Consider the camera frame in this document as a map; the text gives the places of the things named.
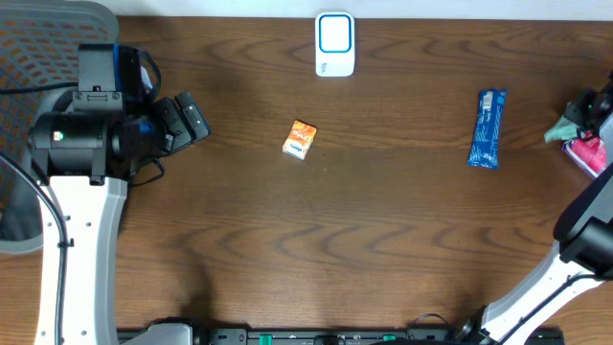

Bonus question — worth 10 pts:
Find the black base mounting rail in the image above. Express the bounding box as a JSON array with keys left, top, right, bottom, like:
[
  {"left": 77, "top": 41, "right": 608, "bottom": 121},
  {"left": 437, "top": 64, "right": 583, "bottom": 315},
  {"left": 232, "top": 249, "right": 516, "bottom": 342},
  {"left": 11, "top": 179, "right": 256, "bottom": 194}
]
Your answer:
[{"left": 117, "top": 327, "right": 566, "bottom": 345}]

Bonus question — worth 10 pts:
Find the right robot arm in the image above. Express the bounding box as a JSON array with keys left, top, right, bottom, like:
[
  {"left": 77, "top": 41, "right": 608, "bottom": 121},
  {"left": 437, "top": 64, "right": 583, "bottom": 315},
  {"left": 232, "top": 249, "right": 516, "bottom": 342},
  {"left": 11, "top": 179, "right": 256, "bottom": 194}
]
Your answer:
[{"left": 453, "top": 83, "right": 612, "bottom": 344}]

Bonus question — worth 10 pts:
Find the blue Oreo cookie pack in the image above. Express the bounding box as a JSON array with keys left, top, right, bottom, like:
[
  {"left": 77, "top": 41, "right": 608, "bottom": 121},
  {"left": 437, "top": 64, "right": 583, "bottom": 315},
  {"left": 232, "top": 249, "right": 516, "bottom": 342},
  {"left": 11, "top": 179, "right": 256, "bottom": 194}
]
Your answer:
[{"left": 467, "top": 89, "right": 508, "bottom": 169}]

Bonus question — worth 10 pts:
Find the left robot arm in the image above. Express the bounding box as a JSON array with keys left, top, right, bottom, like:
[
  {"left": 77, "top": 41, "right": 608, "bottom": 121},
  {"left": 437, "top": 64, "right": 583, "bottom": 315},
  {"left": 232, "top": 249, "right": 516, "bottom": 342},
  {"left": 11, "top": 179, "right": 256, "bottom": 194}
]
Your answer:
[{"left": 32, "top": 89, "right": 210, "bottom": 344}]

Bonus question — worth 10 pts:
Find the red purple snack bag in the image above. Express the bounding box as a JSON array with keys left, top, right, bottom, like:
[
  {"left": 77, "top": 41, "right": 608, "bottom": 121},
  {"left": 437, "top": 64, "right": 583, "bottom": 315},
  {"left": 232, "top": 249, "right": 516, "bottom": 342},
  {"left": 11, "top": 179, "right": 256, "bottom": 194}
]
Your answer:
[{"left": 562, "top": 136, "right": 606, "bottom": 179}]

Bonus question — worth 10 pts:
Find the small orange snack box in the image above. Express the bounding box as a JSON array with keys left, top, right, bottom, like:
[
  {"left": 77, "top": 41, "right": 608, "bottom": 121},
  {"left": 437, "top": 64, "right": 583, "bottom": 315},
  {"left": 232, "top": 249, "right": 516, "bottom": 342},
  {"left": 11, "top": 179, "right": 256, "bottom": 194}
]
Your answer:
[{"left": 282, "top": 120, "right": 317, "bottom": 160}]

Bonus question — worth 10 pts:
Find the grey plastic mesh basket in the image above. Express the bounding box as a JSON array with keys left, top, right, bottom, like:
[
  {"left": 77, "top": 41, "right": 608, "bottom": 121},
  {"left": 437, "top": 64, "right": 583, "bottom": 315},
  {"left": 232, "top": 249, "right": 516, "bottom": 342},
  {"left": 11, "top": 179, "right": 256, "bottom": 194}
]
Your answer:
[{"left": 1, "top": 0, "right": 119, "bottom": 254}]

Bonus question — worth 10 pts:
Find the teal green snack packet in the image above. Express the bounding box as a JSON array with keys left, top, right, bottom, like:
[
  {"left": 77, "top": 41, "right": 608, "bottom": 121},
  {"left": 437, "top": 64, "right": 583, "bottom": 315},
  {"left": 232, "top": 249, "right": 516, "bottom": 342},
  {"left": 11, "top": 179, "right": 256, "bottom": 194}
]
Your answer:
[{"left": 544, "top": 116, "right": 580, "bottom": 143}]

